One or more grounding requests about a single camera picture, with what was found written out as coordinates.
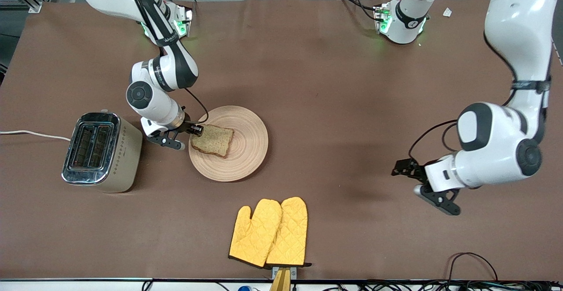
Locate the brown bread slice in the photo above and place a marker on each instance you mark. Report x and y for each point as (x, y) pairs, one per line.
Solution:
(215, 140)

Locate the round wooden plate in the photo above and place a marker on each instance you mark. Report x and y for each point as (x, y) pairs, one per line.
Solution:
(246, 150)

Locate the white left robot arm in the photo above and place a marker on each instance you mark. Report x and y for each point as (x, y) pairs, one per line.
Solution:
(514, 40)

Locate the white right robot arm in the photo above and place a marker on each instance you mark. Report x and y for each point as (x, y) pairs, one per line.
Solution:
(165, 69)

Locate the beige chrome two-slot toaster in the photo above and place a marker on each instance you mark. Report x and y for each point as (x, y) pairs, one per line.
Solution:
(116, 159)

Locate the brown table cover cloth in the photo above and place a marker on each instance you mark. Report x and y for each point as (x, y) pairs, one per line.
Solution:
(330, 84)

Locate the yellow quilted oven mitt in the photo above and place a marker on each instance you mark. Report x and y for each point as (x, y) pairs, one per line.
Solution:
(291, 234)
(253, 238)

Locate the small white paper scrap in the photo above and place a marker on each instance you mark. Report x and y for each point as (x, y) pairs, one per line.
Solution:
(447, 12)

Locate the small blue object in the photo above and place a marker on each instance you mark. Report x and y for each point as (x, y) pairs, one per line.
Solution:
(244, 288)

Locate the grey metal bracket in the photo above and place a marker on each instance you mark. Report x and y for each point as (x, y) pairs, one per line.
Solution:
(294, 272)

